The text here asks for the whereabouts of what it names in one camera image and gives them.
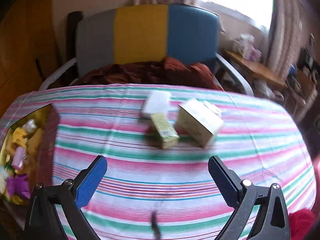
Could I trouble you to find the white bed rail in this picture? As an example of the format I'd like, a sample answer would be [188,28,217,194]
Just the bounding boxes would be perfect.
[39,53,254,96]

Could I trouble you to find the gold tin box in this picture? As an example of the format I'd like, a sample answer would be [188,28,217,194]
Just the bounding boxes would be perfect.
[1,103,60,205]

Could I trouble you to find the white plastic bag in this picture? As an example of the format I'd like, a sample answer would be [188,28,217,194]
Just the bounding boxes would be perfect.
[203,101,222,117]

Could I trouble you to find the pink hair roller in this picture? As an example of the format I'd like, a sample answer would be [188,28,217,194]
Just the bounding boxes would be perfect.
[11,146,26,171]

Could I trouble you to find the maroon blanket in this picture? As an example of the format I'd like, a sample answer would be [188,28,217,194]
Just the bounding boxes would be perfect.
[74,57,223,90]

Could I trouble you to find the striped bed sheet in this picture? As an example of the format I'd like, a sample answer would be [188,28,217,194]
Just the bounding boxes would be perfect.
[1,85,316,239]

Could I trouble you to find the white boxes on table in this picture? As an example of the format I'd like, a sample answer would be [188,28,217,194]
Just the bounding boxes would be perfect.
[232,33,262,62]

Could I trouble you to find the red garment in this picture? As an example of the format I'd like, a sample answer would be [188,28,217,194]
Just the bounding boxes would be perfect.
[289,209,316,240]

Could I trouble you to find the large cream carton box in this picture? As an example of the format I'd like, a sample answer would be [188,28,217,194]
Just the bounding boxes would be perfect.
[176,99,224,148]

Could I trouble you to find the yellow sock ball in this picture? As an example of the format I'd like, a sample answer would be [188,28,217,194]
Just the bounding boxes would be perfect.
[11,127,28,148]

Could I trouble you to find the grey yellow blue headboard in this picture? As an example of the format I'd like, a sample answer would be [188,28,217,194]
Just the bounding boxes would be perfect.
[76,4,220,76]

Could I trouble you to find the small green carton box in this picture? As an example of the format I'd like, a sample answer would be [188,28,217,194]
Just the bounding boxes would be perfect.
[150,113,180,150]

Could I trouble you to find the wedge yellow sponge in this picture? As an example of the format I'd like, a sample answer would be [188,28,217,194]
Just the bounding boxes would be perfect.
[27,128,43,156]

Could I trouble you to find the purple snack pouch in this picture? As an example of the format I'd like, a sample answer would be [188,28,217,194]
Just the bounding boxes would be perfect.
[7,173,30,199]

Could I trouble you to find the wooden wardrobe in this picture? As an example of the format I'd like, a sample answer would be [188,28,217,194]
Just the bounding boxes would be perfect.
[1,0,58,114]

